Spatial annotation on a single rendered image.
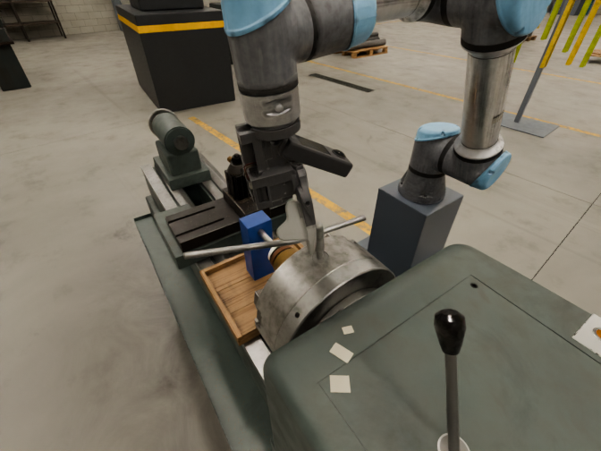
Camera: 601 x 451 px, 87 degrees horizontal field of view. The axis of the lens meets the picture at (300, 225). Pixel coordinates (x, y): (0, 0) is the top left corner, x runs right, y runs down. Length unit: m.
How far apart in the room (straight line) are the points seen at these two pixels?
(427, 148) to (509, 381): 0.67
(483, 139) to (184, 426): 1.70
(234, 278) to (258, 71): 0.80
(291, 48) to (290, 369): 0.40
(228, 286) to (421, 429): 0.75
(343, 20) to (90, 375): 2.05
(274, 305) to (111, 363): 1.61
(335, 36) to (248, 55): 0.11
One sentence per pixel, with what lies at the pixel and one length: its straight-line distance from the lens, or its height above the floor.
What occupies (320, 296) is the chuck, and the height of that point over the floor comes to 1.22.
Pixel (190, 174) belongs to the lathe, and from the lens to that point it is 1.63.
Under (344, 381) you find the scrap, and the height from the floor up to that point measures 1.26.
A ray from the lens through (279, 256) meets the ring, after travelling 0.81.
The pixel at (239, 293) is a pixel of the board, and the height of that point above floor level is 0.89.
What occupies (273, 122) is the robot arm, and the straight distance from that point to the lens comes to 0.41.
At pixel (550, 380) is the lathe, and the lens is 0.58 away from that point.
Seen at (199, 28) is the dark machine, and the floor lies 1.06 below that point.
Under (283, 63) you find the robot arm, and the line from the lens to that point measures 0.39.
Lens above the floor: 1.68
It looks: 39 degrees down
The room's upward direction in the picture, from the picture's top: straight up
